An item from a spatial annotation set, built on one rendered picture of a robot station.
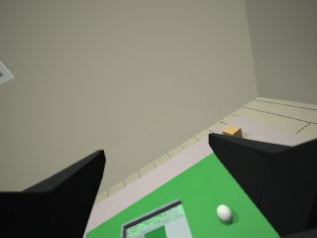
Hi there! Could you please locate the green putting mat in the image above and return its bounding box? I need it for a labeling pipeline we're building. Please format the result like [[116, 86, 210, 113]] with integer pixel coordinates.
[[86, 153, 280, 238]]

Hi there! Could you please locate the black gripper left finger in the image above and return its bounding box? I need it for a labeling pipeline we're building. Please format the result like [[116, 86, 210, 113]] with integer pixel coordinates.
[[0, 150, 106, 238]]

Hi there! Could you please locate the white ball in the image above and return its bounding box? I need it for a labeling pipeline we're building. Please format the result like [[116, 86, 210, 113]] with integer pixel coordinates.
[[217, 204, 232, 221]]

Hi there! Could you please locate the brown cube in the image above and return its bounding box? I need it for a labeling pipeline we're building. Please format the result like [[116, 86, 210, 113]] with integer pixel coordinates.
[[222, 125, 243, 138]]

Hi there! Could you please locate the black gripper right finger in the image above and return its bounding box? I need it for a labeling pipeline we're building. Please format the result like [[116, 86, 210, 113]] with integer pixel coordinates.
[[208, 133, 317, 238]]

